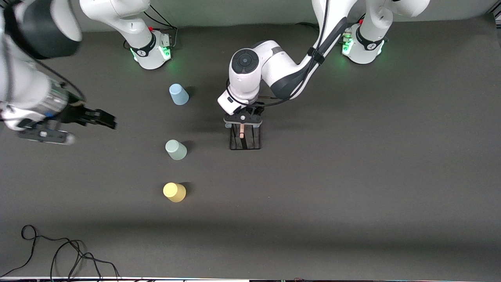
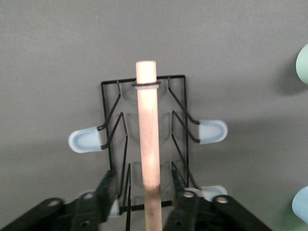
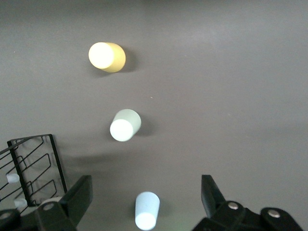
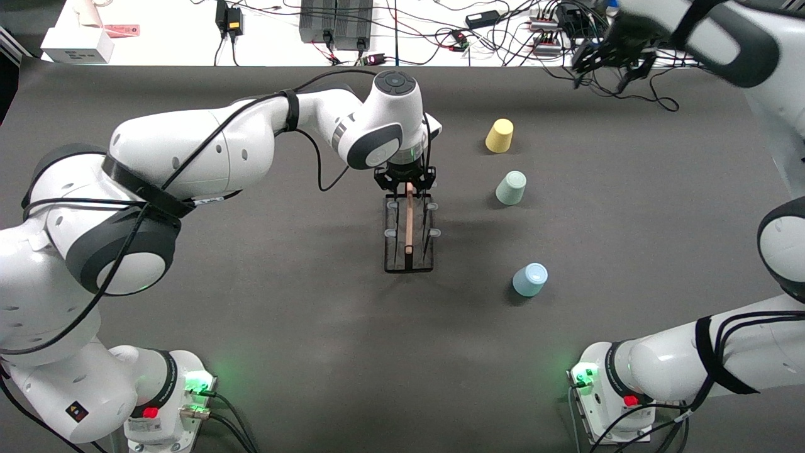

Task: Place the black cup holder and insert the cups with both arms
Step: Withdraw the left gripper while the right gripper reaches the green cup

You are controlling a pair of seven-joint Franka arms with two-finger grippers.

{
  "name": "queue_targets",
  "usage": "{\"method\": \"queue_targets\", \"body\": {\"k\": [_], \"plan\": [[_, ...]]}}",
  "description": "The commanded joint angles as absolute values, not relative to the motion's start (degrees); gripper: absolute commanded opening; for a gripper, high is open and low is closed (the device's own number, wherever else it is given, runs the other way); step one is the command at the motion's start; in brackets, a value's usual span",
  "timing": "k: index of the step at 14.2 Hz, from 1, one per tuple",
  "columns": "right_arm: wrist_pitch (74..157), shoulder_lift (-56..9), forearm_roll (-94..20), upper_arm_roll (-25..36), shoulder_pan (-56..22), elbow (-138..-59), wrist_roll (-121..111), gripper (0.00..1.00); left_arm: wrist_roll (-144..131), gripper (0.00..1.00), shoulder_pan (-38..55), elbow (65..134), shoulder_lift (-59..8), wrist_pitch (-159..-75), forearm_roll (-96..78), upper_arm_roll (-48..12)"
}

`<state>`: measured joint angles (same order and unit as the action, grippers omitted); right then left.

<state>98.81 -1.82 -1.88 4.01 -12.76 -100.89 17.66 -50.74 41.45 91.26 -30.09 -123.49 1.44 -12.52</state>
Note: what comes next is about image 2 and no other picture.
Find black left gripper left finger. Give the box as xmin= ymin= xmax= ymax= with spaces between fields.
xmin=0 ymin=169 xmax=120 ymax=231

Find light blue plastic cup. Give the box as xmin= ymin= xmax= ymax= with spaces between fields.
xmin=291 ymin=185 xmax=308 ymax=223

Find dark grey table cover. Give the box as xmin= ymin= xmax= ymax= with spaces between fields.
xmin=0 ymin=0 xmax=308 ymax=231

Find pale green plastic cup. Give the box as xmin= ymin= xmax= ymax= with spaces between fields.
xmin=295 ymin=43 xmax=308 ymax=85

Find black wire cup holder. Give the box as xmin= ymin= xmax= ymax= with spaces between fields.
xmin=68 ymin=60 xmax=229 ymax=231

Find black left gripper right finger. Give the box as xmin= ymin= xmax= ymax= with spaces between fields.
xmin=163 ymin=168 xmax=272 ymax=231

